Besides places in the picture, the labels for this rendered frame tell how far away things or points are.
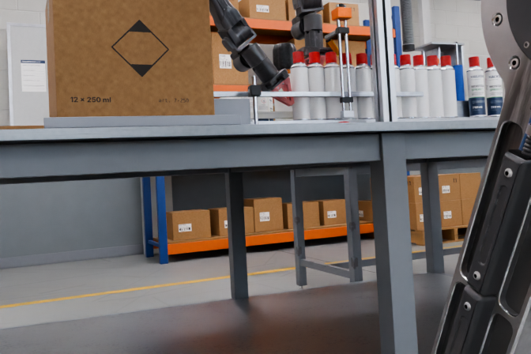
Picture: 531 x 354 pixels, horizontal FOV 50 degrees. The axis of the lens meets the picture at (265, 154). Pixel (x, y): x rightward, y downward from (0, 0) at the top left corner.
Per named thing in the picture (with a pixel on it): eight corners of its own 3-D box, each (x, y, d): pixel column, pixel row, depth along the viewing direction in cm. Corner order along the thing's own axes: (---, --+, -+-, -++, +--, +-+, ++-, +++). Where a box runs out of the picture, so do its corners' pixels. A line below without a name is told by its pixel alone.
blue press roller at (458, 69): (461, 114, 193) (457, 66, 194) (468, 113, 190) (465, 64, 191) (453, 114, 192) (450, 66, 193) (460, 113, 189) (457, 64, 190)
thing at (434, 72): (437, 119, 185) (433, 58, 186) (447, 118, 180) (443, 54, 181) (423, 120, 183) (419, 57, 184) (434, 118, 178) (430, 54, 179)
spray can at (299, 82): (306, 122, 169) (303, 54, 170) (314, 120, 164) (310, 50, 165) (290, 122, 167) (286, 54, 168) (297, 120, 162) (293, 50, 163)
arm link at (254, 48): (242, 48, 157) (257, 37, 159) (234, 54, 163) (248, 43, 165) (258, 69, 158) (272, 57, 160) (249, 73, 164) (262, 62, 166)
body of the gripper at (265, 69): (276, 78, 169) (261, 58, 167) (289, 73, 159) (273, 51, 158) (261, 92, 167) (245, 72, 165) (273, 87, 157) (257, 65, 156)
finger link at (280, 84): (294, 99, 169) (275, 74, 168) (303, 96, 163) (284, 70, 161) (278, 113, 167) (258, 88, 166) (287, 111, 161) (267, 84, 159)
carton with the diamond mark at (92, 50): (183, 129, 136) (178, 17, 137) (216, 117, 114) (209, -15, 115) (49, 131, 123) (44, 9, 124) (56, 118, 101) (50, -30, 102)
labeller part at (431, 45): (444, 52, 203) (443, 49, 203) (465, 44, 193) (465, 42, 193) (412, 50, 198) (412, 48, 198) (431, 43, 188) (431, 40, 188)
